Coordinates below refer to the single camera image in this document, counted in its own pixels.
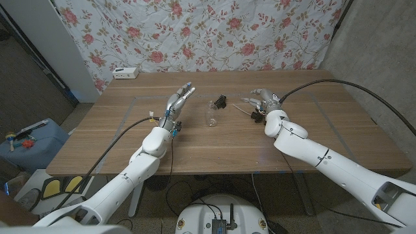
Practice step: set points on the black hair claw clip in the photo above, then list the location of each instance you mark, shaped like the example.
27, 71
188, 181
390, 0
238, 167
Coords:
221, 101

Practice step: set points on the black backdrop pole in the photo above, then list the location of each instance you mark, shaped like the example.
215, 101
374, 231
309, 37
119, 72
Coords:
341, 18

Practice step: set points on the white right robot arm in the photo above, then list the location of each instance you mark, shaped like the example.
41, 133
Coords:
334, 165

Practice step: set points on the white table leg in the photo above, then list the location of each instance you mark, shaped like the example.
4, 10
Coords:
136, 198
304, 195

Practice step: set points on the white robot torso base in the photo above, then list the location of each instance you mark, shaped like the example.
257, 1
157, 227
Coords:
201, 214

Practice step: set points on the floral backdrop cloth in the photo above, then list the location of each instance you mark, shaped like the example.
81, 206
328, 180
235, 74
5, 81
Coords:
201, 35

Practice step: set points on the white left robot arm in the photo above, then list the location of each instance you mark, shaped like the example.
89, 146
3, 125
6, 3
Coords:
123, 182

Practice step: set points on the yellow and black pad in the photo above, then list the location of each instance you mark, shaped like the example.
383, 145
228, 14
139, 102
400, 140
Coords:
58, 187

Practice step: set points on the blue storage box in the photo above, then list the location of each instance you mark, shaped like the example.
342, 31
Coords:
42, 152

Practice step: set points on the red toy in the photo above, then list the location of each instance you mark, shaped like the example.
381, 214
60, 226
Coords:
28, 144

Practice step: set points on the white wall panel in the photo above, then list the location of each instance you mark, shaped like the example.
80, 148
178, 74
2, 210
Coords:
48, 39

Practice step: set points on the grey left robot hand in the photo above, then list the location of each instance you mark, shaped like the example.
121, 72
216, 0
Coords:
174, 107

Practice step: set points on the white power strip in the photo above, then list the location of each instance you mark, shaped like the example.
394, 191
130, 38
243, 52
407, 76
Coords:
125, 73

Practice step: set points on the round black floor fan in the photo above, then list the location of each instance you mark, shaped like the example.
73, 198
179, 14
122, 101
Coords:
157, 183

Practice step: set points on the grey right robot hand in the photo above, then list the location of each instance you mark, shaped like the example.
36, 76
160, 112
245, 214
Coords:
268, 99

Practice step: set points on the yellow toy maraca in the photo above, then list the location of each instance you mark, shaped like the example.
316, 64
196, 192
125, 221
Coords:
10, 138

